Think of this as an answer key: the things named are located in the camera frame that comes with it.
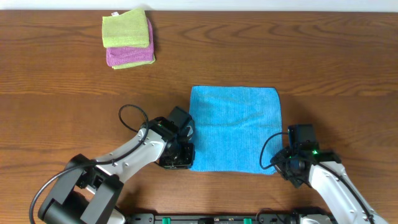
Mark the blue microfiber cloth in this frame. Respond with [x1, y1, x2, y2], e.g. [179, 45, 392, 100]
[189, 86, 282, 175]

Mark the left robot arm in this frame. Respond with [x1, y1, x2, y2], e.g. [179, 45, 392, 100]
[38, 115, 195, 223]

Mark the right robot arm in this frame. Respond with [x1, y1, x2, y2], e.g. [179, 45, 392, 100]
[270, 145, 386, 223]

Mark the bottom green folded cloth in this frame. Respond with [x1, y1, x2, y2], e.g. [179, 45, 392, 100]
[112, 55, 156, 70]

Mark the green folded cloth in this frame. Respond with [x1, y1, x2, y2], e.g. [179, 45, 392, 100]
[112, 55, 156, 70]
[102, 8, 150, 48]

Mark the purple folded cloth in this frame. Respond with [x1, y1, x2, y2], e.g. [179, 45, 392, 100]
[106, 19, 154, 67]

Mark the top green folded cloth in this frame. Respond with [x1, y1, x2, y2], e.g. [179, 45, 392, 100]
[102, 8, 150, 48]

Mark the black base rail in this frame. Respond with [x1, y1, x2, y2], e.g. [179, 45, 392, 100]
[126, 212, 338, 224]

